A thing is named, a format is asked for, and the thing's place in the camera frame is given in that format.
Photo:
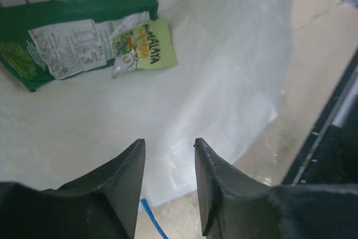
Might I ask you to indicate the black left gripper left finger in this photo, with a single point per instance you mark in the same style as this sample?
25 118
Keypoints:
103 203

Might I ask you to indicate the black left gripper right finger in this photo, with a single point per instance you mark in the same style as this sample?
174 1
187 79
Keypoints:
234 205

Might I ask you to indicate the light green Himalaya candy packet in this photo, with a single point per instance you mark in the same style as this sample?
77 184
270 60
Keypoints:
147 46

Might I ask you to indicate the blue checkered paper bag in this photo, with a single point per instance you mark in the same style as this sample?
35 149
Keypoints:
232 55

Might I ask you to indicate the green snack bag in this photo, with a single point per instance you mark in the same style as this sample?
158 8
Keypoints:
46 40

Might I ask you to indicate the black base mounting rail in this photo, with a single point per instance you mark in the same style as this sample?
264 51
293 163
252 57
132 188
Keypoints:
329 153

